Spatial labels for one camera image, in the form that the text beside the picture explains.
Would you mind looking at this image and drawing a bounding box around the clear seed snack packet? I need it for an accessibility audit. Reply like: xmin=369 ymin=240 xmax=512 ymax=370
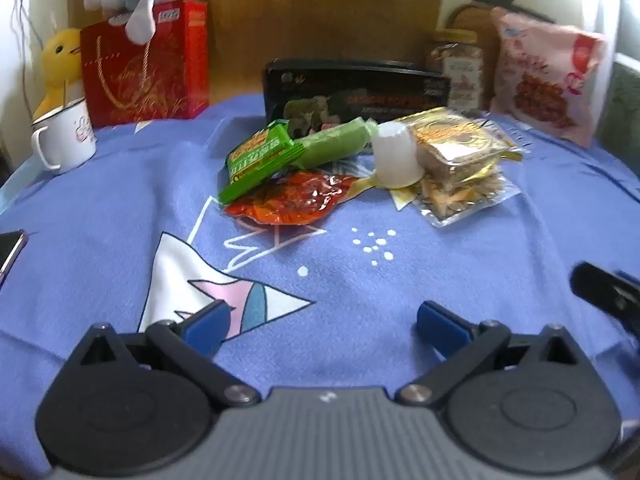
xmin=412 ymin=172 xmax=521 ymax=228

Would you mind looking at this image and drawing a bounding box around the gold clear snack packet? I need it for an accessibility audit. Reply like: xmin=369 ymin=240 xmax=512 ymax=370
xmin=398 ymin=107 xmax=523 ymax=184

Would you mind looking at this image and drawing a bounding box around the white plastic cup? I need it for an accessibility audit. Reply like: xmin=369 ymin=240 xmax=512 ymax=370
xmin=371 ymin=122 xmax=424 ymax=188

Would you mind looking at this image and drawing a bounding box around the red spicy snack packet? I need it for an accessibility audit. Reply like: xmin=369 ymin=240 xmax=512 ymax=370
xmin=224 ymin=170 xmax=371 ymax=226

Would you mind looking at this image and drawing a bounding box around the green snack bar wrapper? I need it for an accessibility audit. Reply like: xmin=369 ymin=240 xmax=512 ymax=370
xmin=218 ymin=119 xmax=305 ymax=206

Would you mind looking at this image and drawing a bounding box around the green roll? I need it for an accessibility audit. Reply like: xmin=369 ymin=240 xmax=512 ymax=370
xmin=293 ymin=117 xmax=378 ymax=170

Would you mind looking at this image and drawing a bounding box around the smartphone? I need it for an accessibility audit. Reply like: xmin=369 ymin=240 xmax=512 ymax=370
xmin=0 ymin=230 xmax=28 ymax=285

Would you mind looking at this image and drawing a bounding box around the pink fried twist bag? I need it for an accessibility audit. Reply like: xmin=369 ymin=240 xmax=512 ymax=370
xmin=490 ymin=8 xmax=606 ymax=148

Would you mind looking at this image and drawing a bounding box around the white enamel mug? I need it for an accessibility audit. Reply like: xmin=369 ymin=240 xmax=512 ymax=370
xmin=32 ymin=98 xmax=96 ymax=174

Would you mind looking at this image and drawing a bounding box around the nut jar gold lid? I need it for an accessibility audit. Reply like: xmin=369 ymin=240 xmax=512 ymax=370
xmin=427 ymin=28 xmax=484 ymax=112

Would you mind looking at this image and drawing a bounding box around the round woven tray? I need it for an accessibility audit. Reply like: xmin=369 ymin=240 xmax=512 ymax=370
xmin=446 ymin=3 xmax=498 ymax=40

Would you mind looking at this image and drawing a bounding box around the red gift bag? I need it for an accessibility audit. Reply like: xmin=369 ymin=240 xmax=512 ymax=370
xmin=80 ymin=0 xmax=209 ymax=128

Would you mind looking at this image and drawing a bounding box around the black snack box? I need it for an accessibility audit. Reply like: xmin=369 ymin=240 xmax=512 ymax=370
xmin=262 ymin=58 xmax=450 ymax=138

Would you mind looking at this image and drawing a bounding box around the yellow duck plush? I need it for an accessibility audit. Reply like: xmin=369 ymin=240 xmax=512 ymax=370
xmin=32 ymin=28 xmax=85 ymax=122

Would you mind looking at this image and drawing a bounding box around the wooden board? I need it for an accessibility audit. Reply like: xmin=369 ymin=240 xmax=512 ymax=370
xmin=67 ymin=0 xmax=444 ymax=106

